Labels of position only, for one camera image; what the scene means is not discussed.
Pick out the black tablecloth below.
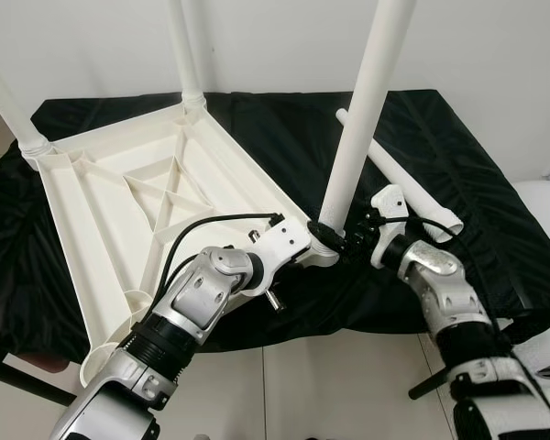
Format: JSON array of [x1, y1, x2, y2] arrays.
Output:
[[0, 90, 550, 363]]

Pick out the white rounded plastic appliance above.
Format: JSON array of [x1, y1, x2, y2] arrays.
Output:
[[513, 179, 550, 377]]

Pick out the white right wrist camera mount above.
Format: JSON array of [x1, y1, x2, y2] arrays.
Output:
[[371, 185, 410, 269]]

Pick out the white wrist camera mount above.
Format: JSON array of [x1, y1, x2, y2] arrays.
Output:
[[371, 185, 410, 269], [247, 218, 313, 285]]

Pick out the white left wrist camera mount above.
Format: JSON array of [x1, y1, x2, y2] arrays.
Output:
[[247, 218, 313, 285]]

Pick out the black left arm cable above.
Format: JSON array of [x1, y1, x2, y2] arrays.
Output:
[[156, 213, 285, 313]]

